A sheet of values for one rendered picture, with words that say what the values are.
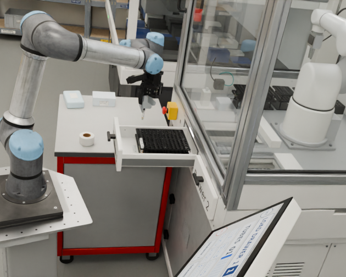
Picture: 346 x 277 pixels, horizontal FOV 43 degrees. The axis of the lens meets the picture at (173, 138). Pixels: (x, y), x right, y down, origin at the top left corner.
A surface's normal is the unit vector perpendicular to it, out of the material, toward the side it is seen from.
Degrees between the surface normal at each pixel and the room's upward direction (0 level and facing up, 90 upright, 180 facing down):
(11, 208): 3
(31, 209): 3
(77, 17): 90
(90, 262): 0
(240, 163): 90
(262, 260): 40
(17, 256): 90
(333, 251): 90
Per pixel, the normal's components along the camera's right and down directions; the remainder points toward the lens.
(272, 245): 0.65, -0.44
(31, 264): 0.43, 0.50
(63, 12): 0.09, 0.51
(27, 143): 0.25, -0.77
